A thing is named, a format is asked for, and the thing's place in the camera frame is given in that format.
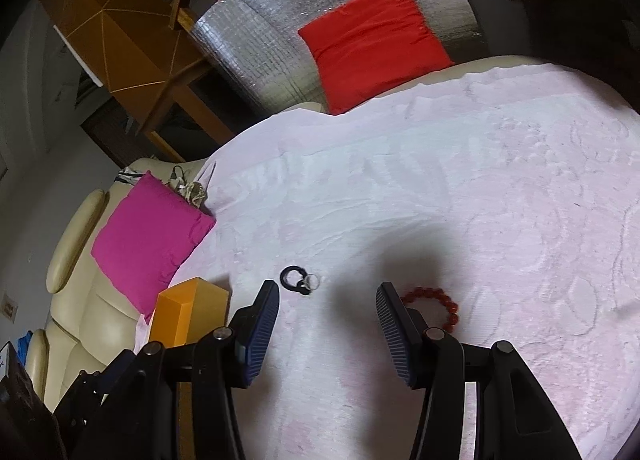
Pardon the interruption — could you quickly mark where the red bead bracelet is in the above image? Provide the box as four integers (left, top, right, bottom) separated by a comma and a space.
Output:
399, 285, 460, 335

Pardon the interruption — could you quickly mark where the black thin hair tie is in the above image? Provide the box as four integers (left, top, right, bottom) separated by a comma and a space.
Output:
278, 265, 321, 297

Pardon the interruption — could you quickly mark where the orange tray box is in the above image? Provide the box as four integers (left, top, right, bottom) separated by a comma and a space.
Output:
149, 278, 230, 459

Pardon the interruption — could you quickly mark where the cream leather sofa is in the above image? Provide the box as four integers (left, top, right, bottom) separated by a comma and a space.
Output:
26, 159, 215, 410

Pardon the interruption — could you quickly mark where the magenta pillow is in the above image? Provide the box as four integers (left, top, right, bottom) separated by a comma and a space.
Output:
91, 173, 216, 319

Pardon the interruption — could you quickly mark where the patterned grey cloth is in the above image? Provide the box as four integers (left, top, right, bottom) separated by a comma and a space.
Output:
114, 164, 207, 209

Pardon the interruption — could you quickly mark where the pink white blanket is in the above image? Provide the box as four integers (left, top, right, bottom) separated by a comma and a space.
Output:
176, 64, 639, 459

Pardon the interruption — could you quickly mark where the silver foil insulation panel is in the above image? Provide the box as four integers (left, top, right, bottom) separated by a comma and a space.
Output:
192, 0, 490, 117

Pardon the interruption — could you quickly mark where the red pillow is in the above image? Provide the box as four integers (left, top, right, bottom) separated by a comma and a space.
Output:
298, 0, 454, 115

